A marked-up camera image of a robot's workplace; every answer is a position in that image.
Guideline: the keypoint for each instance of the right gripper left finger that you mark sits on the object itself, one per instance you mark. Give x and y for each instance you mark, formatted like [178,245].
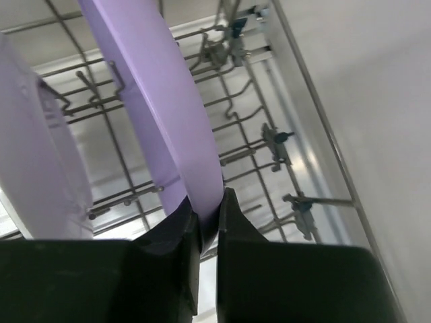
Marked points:
[153,278]

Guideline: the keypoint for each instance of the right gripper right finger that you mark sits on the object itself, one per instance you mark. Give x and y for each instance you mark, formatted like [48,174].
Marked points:
[263,281]

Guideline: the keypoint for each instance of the purple plate front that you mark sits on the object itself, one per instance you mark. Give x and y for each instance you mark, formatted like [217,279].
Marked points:
[44,185]

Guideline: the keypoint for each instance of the purple plate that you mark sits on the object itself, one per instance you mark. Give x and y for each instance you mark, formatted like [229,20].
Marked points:
[44,185]
[163,104]

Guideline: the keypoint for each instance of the purple plate back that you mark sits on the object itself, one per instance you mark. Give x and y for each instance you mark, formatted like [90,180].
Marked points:
[163,104]

